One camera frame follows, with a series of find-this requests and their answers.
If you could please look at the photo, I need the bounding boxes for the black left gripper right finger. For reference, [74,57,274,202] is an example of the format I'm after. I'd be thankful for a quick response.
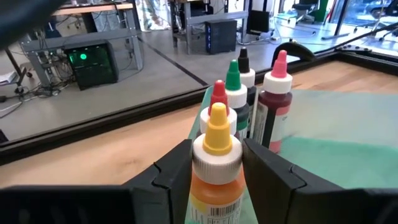
[242,138,349,224]

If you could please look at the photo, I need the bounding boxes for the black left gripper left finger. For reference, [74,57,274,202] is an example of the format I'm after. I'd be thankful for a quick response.
[123,139,193,224]

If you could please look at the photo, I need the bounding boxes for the large orange yellow-capped coloring bottle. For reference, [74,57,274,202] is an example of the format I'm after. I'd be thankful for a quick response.
[185,102,246,224]

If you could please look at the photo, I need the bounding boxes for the large pink-capped food coloring bottle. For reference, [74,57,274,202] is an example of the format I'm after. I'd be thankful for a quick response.
[252,50,294,154]

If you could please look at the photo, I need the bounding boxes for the large dark red coloring bottle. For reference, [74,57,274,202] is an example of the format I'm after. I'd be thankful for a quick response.
[198,80,239,138]

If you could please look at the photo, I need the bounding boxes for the large green food coloring bottle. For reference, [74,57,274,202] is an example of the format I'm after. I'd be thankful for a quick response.
[224,59,251,142]

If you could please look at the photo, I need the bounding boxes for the large black-capped food coloring bottle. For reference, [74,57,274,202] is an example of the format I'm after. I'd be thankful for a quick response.
[238,47,259,131]

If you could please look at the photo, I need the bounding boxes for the translucent green plastic tray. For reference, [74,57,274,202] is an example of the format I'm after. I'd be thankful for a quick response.
[188,85,398,224]

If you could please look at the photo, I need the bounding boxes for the black computer tower green light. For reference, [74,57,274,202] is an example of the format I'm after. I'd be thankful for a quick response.
[63,39,121,91]

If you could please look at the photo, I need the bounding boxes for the black computer tower blue lights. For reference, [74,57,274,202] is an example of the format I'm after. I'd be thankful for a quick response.
[205,19,238,55]

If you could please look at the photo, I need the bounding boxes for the grey metal bench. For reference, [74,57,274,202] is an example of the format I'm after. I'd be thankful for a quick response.
[169,0,249,55]
[20,1,144,88]

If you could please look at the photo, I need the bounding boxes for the patterned cloth cover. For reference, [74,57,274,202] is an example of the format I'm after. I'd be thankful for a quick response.
[135,0,172,32]

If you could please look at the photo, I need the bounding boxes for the black office chair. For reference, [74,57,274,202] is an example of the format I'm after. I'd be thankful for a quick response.
[287,0,324,26]

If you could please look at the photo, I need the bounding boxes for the black aluminium table frame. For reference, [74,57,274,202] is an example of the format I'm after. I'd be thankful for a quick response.
[0,46,398,166]

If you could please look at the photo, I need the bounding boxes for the black arched cable guide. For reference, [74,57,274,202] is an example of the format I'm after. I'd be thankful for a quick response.
[272,42,317,68]

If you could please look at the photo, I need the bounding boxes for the tangled floor cables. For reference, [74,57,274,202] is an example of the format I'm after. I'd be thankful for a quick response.
[0,82,65,119]

